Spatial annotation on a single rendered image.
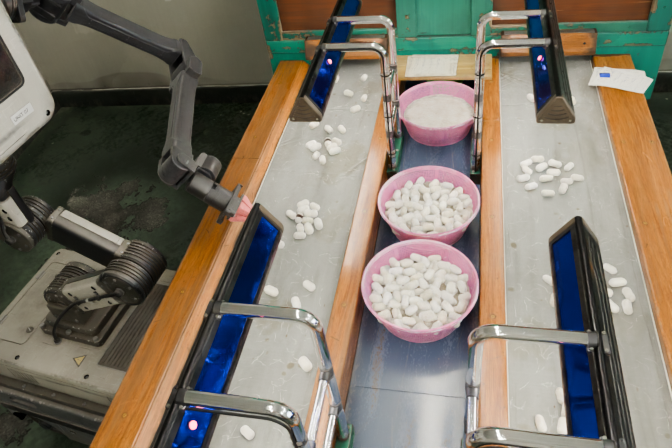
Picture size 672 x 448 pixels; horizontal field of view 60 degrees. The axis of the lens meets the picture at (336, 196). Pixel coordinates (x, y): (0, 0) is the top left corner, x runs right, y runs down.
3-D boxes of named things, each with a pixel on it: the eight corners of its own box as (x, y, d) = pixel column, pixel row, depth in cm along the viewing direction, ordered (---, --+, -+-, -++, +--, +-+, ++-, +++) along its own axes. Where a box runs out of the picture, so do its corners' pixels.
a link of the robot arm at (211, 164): (156, 177, 142) (175, 158, 138) (172, 153, 151) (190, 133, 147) (196, 206, 146) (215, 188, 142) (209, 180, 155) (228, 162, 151)
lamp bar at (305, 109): (289, 122, 138) (283, 97, 133) (337, 6, 182) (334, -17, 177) (321, 122, 136) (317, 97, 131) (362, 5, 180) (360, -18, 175)
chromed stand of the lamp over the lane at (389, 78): (335, 180, 176) (313, 48, 146) (346, 140, 191) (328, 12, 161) (397, 182, 172) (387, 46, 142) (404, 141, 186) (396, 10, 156)
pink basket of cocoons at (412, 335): (356, 349, 132) (352, 325, 126) (373, 261, 151) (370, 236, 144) (476, 361, 126) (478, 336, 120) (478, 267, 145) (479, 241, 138)
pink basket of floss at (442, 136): (432, 164, 176) (431, 139, 170) (382, 125, 194) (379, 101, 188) (498, 129, 185) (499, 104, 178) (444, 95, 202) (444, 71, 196)
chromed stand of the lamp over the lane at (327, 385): (238, 524, 108) (158, 408, 78) (267, 421, 122) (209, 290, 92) (337, 541, 104) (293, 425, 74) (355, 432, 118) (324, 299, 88)
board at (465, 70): (391, 80, 197) (391, 77, 196) (396, 58, 208) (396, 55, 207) (491, 79, 190) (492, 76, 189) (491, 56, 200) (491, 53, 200)
